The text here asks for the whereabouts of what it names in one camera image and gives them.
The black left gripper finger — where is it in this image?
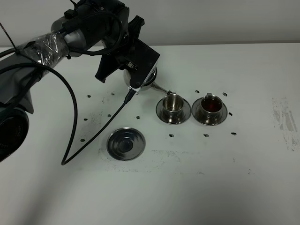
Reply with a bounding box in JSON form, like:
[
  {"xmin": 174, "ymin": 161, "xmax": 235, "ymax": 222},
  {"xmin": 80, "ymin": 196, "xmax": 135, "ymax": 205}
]
[{"xmin": 95, "ymin": 54, "xmax": 120, "ymax": 83}]

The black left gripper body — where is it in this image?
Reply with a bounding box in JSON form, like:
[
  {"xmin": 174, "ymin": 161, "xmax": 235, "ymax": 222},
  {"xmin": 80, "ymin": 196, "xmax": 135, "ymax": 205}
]
[{"xmin": 108, "ymin": 15, "xmax": 144, "ymax": 70}]

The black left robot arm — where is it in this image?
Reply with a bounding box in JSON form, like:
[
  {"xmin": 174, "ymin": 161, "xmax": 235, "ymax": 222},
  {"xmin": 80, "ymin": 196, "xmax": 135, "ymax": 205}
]
[{"xmin": 0, "ymin": 0, "xmax": 159, "ymax": 160}]

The left stainless steel teacup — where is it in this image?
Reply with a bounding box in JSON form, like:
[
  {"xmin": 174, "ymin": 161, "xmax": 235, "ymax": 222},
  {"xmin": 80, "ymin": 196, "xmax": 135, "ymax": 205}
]
[{"xmin": 162, "ymin": 93, "xmax": 184, "ymax": 118}]

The stainless steel teacup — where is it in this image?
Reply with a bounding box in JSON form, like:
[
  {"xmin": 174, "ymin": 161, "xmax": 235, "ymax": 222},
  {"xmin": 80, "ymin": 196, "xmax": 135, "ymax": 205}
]
[
  {"xmin": 200, "ymin": 93, "xmax": 223, "ymax": 118},
  {"xmin": 162, "ymin": 93, "xmax": 184, "ymax": 118}
]

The stainless steel teapot tray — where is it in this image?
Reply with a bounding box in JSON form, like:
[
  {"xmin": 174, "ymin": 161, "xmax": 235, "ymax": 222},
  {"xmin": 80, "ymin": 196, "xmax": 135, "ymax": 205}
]
[{"xmin": 106, "ymin": 127, "xmax": 146, "ymax": 161}]

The left stainless steel saucer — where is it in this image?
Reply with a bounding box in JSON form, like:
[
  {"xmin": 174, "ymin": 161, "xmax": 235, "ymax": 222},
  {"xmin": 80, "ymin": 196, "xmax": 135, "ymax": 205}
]
[{"xmin": 156, "ymin": 98, "xmax": 191, "ymax": 125}]

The stainless steel saucer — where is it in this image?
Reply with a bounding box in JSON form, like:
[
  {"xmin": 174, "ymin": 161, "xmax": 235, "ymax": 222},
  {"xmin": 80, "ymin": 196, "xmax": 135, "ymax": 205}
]
[
  {"xmin": 156, "ymin": 98, "xmax": 191, "ymax": 125},
  {"xmin": 192, "ymin": 97, "xmax": 228, "ymax": 126}
]

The right stainless steel saucer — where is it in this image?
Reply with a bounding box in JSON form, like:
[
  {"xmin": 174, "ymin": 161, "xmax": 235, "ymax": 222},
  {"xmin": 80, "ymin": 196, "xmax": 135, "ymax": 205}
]
[{"xmin": 192, "ymin": 97, "xmax": 228, "ymax": 126}]

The right stainless steel teacup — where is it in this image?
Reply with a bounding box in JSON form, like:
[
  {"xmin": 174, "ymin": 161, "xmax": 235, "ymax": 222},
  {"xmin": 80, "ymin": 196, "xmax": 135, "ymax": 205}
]
[{"xmin": 200, "ymin": 93, "xmax": 223, "ymax": 118}]

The black zip tie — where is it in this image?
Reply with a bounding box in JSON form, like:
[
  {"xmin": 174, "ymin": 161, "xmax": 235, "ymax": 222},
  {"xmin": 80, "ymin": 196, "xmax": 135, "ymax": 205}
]
[{"xmin": 0, "ymin": 23, "xmax": 18, "ymax": 52}]

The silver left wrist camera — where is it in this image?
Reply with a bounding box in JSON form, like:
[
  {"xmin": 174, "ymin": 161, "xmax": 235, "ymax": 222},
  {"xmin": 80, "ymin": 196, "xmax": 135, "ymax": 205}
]
[{"xmin": 125, "ymin": 62, "xmax": 157, "ymax": 93}]

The black left camera cable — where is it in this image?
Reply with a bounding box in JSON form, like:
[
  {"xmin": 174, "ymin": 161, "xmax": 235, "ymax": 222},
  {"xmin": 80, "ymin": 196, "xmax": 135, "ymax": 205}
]
[{"xmin": 0, "ymin": 9, "xmax": 136, "ymax": 166}]

